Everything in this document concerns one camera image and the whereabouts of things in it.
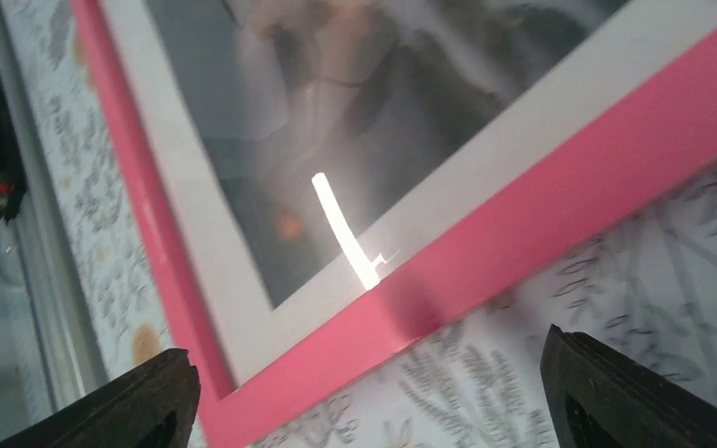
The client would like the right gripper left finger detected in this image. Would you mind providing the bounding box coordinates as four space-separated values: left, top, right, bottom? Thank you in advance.
0 348 201 448

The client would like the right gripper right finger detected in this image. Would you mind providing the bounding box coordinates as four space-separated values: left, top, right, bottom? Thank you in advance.
540 326 717 448

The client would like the pink wooden picture frame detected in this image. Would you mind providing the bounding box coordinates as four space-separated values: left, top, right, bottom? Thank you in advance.
70 1 717 447

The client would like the clear frame glass pane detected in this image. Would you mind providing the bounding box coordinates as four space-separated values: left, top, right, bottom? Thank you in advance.
102 1 717 384

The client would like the white mat board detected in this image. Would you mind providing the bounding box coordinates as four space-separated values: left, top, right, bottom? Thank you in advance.
102 1 717 384

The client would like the volcano landscape photo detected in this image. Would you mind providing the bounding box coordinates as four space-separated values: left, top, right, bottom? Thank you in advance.
148 1 622 308

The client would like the floral patterned table mat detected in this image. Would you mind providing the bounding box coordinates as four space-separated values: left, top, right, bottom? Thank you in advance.
1 1 717 447

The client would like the aluminium rail beam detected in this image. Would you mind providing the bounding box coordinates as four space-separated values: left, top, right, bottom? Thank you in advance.
0 3 108 419

